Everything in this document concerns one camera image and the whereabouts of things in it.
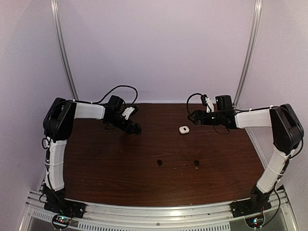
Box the left circuit board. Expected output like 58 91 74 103
51 214 72 229

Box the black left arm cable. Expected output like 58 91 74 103
72 85 139 109

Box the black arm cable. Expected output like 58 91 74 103
72 85 139 109
186 92 231 135

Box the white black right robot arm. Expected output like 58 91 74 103
186 93 305 213

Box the circuit board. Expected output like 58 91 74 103
51 214 72 229
245 215 265 229

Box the white earbud charging case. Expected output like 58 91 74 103
179 126 190 134

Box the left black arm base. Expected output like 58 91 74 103
43 183 86 218

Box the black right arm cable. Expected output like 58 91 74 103
186 92 231 135

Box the right aluminium frame post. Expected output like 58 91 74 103
233 0 262 107

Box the aluminium front rail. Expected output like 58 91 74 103
17 190 298 231

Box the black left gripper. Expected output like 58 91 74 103
107 114 137 134

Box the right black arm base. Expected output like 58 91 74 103
230 185 273 218

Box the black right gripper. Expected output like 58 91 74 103
188 110 225 125

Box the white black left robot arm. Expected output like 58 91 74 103
43 95 141 214

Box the left aluminium frame post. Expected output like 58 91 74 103
50 0 79 100

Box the aluminium frame post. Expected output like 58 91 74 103
233 0 262 107
50 0 79 100

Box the right circuit board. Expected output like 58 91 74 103
245 215 265 229

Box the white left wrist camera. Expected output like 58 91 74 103
122 105 138 120

